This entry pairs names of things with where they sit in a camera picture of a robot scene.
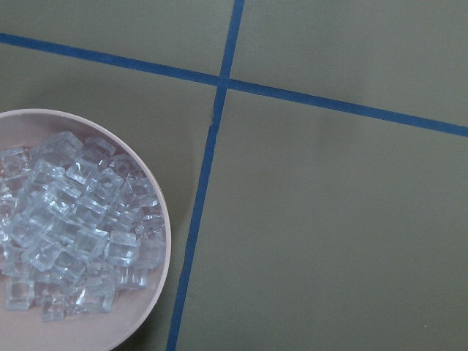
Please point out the pile of clear ice cubes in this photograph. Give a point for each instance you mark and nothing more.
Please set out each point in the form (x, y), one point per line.
(80, 223)

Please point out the pink bowl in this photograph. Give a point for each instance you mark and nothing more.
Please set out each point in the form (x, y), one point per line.
(25, 330)

